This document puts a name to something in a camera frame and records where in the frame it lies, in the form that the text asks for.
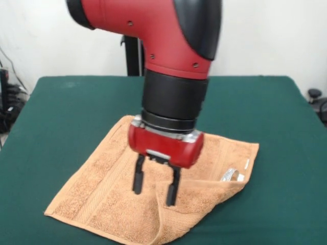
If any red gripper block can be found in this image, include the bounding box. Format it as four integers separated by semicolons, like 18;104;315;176
127;114;205;207

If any tan terry towel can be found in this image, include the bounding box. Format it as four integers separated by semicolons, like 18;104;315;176
43;115;260;245

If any dark green table cloth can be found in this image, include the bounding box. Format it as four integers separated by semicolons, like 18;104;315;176
0;75;327;245

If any black box device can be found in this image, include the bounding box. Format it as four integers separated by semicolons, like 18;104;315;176
0;68;11;113

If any black chair base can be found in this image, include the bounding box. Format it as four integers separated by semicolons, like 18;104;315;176
307;88;327;128

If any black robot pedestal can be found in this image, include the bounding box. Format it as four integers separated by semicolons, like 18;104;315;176
120;34;148;77

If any black cable bundle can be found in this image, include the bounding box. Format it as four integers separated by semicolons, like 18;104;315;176
0;84;28;133

